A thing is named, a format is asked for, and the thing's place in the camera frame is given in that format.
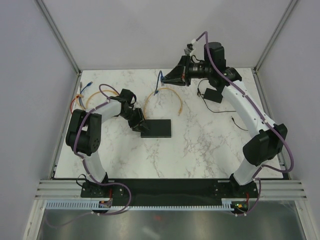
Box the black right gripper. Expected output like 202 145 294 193
162 54 212 87

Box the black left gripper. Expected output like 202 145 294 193
119 108 150 134

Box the black network switch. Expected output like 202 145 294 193
140 119 172 138

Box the blue ethernet cable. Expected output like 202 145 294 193
153 70 166 96
79 81 94 109

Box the black power adapter cable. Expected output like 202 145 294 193
196 79 251 131

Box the red ethernet cable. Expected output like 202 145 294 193
71 96 82 111

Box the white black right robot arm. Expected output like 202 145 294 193
160 55 288 197

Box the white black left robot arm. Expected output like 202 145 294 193
65 97 149 198

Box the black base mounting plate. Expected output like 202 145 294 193
80 178 258 207

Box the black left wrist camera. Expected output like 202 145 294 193
119 88 137 107

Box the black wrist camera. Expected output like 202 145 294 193
208 42 227 71
119 88 137 107

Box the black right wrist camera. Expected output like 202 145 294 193
208 42 227 71

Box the white slotted cable duct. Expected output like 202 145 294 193
45 199 243 211

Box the left aluminium frame post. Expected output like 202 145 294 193
34 0 82 76

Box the aluminium frame post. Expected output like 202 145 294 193
34 0 82 76
252 0 300 74

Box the right aluminium frame post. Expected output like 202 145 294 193
252 0 300 74

